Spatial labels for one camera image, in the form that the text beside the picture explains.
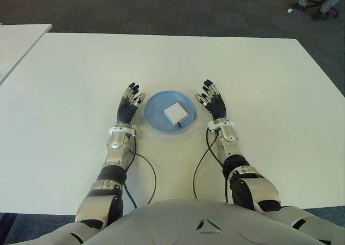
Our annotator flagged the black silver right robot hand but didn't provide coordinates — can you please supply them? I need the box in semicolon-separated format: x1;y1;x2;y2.
195;79;228;121

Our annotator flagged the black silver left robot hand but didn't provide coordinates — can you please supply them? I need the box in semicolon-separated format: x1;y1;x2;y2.
116;81;146;126

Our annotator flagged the white charger block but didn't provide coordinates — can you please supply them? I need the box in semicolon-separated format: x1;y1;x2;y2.
163;102;189;128

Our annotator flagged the blue round plate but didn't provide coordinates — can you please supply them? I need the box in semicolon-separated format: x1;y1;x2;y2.
144;90;195;134

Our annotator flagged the grey robot torso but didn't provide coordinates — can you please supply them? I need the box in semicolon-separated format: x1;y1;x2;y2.
0;198;345;245

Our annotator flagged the neighbouring white table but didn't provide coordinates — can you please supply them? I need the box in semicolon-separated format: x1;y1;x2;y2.
0;24;53;86

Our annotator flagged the black office chair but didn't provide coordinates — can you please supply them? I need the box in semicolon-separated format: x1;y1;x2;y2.
303;0;341;17

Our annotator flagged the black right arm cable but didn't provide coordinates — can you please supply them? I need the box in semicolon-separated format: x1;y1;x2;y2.
192;128;230;203

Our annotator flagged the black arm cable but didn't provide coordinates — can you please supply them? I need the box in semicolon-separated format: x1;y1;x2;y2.
122;137;157;209
192;128;230;203

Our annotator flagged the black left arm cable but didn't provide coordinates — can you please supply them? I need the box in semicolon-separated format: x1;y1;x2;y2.
122;137;157;209

